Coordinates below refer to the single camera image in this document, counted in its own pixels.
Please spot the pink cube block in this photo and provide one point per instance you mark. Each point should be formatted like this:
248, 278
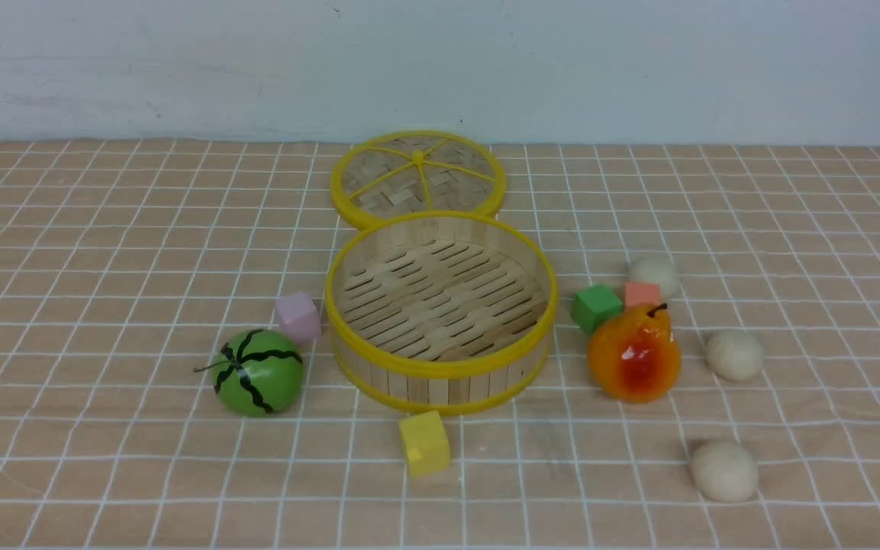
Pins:
298, 317

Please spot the green cube block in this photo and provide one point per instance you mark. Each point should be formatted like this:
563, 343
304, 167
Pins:
595, 305

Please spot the green toy watermelon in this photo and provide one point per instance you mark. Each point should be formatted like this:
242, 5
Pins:
257, 373

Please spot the bamboo steamer lid yellow rim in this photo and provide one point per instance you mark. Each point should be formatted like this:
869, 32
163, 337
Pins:
416, 171

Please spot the orange cube block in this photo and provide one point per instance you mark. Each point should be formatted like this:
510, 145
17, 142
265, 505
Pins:
637, 293

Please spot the orange toy pear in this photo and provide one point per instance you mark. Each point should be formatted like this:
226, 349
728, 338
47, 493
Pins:
634, 356

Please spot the checkered beige tablecloth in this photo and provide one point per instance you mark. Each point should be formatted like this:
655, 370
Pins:
124, 265

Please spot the white bun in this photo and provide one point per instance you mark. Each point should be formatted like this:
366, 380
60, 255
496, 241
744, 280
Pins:
735, 354
724, 471
655, 269

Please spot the yellow cube block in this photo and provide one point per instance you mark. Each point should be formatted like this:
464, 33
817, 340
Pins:
425, 443

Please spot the bamboo steamer tray yellow rim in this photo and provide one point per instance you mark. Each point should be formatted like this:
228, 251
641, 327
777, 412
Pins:
443, 311

